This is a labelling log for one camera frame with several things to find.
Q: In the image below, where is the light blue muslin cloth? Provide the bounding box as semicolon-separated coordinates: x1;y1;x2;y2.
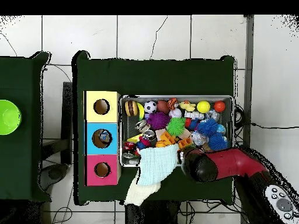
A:
137;143;180;186

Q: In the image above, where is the cream muslin cloth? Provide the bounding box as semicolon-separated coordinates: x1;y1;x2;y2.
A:
123;177;162;207

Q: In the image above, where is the wooden box with three holes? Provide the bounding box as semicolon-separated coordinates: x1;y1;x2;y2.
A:
83;90;122;187

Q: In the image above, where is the purple spiky ball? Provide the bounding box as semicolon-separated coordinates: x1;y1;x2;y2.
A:
147;111;172;131

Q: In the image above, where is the small soccer ball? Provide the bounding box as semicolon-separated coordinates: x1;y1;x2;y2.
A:
143;100;158;114

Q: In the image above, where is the yellow toy cheese wedge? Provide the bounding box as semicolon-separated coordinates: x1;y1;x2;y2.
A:
126;133;144;144

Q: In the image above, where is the toy hamburger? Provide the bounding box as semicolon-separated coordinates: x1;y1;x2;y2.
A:
124;100;139;117

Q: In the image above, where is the green spiky ball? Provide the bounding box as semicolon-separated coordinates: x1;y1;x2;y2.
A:
166;117;187;137

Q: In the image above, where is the crushed red soda can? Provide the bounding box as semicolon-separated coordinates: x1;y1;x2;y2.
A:
122;141;137;159

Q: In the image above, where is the dark green table cloth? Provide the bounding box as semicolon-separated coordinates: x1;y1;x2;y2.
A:
72;50;235;206

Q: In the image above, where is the yellow ball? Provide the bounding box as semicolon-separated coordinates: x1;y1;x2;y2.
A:
196;100;211;114

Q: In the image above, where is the blue furry puffer ball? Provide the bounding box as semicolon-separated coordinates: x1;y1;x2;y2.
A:
207;132;230;151

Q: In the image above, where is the orange ball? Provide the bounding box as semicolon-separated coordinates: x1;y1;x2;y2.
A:
213;100;227;113

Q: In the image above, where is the black upright panel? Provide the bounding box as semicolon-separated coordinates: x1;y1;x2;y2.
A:
61;81;74;165

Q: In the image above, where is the dark grey stand base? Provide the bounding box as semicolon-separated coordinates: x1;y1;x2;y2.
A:
38;163;69;191

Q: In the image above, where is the green clothed side table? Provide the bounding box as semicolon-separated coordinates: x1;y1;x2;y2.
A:
0;51;53;203

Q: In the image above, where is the green plastic bowl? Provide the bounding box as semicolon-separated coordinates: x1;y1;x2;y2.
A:
0;99;22;135

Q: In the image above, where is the shallow wire mesh bin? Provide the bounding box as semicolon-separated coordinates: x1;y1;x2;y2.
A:
118;94;235;167

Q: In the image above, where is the grey floor cable cover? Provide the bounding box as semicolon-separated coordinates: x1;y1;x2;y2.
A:
240;15;255;224

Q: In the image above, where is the black cable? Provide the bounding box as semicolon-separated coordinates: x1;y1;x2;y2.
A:
234;122;299;130

